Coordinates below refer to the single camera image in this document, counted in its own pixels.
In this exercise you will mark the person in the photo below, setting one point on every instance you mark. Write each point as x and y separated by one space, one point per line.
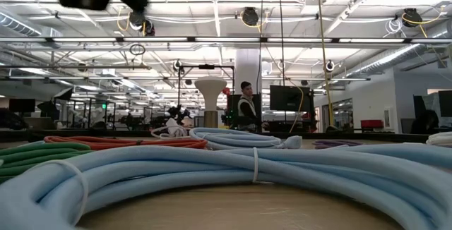
425 122
247 110

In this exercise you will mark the black stand frame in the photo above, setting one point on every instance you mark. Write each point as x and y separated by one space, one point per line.
206 66

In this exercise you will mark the white dome table lamp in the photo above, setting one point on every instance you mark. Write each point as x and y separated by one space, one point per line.
210 92

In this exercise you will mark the red box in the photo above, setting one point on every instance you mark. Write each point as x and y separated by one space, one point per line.
371 124

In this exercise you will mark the white power adapter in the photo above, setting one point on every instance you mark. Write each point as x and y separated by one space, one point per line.
175 127

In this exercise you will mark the black aluminium table frame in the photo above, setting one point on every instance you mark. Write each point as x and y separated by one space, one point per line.
70 133

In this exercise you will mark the small black monitor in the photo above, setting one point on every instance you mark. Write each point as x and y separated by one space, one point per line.
22 105

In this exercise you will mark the large black monitor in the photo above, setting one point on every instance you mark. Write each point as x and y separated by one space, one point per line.
291 98

